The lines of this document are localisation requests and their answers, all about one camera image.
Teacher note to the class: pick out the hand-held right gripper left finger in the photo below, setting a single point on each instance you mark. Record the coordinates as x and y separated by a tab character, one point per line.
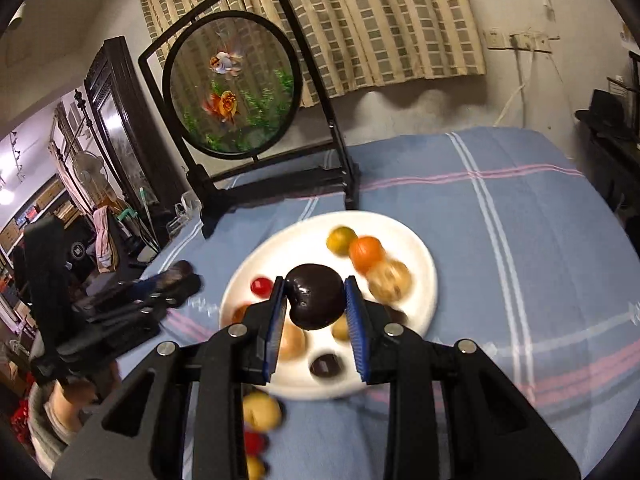
275	330

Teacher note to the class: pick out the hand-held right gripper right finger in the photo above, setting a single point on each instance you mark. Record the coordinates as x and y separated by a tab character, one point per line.
356	330

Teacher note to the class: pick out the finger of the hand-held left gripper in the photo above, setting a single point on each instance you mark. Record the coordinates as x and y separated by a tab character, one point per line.
167	272
177	292

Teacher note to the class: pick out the small yellow fruit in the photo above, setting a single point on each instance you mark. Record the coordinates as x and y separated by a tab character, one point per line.
255	467
341	330
261	410

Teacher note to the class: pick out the peach coloured fruit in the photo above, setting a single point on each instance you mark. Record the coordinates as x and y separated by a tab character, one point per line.
292	342

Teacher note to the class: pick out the large orange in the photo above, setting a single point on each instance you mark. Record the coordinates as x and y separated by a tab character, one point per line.
241	314

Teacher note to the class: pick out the large dark brown fruit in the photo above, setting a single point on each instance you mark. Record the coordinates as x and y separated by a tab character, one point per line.
315	295

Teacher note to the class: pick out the tan round fruit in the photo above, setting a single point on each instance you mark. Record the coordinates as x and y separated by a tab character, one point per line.
390	280

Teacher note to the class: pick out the white oval plate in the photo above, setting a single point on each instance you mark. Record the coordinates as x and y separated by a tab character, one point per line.
300	240

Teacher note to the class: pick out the person's left forearm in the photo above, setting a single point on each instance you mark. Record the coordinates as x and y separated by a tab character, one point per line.
45	430

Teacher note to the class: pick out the person's left hand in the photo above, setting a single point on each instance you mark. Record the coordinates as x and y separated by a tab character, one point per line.
75	395

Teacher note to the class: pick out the small red fruit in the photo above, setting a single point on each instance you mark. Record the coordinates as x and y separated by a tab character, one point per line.
260	286
254	442

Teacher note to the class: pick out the clear plastic bag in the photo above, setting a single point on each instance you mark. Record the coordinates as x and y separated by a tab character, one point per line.
182	212

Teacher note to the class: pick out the pink garment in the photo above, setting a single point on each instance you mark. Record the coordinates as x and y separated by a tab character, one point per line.
102	240

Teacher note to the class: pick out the small orange citrus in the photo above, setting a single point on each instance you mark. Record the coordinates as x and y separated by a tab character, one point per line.
366	254

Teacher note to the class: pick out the small yellow citrus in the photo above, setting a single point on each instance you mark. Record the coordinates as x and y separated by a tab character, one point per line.
341	240

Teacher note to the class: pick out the standing fan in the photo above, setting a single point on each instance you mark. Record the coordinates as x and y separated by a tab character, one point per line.
86	166

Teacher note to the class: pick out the blue striped tablecloth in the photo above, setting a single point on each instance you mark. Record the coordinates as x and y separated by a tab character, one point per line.
500	240

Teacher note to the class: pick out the dark wooden cabinet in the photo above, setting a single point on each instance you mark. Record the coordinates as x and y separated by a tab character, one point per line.
115	90

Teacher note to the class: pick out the round goldfish screen with stand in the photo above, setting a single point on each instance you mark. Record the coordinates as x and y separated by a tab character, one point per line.
230	85

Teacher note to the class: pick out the checked beige curtain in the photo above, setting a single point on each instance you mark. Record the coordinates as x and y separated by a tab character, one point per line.
375	25

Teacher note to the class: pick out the black side cabinet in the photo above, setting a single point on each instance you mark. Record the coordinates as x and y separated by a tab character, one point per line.
612	160

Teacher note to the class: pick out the black hat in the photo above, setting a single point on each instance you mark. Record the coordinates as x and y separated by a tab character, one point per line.
607	105

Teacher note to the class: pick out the wall socket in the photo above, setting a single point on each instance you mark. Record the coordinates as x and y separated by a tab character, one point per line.
495	39

